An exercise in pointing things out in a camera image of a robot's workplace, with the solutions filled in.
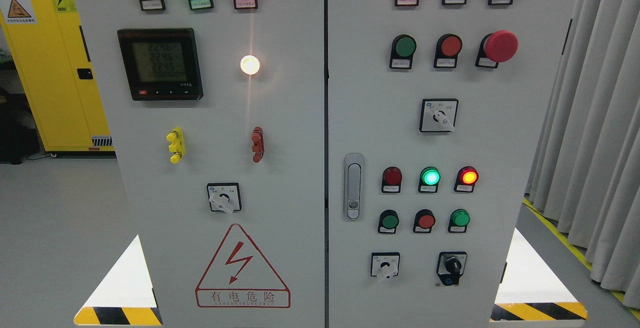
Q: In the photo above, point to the lower red push button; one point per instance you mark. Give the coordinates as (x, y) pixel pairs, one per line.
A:
(424, 221)

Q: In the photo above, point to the lower right green push button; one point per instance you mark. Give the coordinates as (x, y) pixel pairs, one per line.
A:
(458, 221)

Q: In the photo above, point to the lower green indicator lamp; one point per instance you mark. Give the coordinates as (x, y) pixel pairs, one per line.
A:
(429, 179)

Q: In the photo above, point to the grey cabinet door handle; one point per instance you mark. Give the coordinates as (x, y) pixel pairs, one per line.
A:
(352, 184)

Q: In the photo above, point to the upper right rotary selector switch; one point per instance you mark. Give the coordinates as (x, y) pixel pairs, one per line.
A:
(438, 115)

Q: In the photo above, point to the upper red push button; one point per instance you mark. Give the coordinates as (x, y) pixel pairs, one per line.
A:
(446, 53)

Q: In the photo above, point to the lower green start push button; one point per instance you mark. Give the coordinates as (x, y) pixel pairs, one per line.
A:
(388, 222)

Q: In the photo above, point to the black key selector switch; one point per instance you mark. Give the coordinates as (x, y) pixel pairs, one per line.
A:
(451, 267)

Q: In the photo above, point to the grey pleated curtain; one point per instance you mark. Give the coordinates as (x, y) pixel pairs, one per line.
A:
(585, 175)

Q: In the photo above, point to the red push button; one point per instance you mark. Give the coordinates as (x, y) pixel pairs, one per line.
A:
(446, 53)
(424, 221)

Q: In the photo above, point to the yellow test terminal block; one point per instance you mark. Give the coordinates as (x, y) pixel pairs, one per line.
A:
(176, 144)

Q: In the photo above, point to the upper green push button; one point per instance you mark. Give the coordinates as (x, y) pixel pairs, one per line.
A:
(402, 52)

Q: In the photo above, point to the yellow safety storage cabinet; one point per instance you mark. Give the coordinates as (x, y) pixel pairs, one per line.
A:
(46, 40)

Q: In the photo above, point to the lower right red indicator lamp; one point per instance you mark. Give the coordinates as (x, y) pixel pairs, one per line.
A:
(466, 179)

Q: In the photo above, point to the red mushroom emergency stop button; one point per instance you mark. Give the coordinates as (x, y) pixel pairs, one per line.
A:
(495, 48)

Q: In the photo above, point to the red electrical danger warning sticker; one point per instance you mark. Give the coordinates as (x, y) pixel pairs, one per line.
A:
(240, 276)

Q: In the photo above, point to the left panel rotary selector switch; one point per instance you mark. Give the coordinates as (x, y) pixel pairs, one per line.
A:
(224, 197)

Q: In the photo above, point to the lower left red indicator lamp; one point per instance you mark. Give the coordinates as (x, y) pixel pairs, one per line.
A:
(391, 180)

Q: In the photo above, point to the black digital power meter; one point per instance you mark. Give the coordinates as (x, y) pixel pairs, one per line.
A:
(161, 63)

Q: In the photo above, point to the white lit indicator lamp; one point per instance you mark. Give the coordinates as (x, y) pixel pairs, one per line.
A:
(250, 64)

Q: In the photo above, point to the lower left rotary selector switch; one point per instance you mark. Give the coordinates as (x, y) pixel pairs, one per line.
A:
(384, 265)

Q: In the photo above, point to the grey electrical control cabinet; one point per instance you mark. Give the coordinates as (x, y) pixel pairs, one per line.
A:
(325, 90)

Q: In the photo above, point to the red test terminal block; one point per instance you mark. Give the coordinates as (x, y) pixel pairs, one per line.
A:
(258, 147)

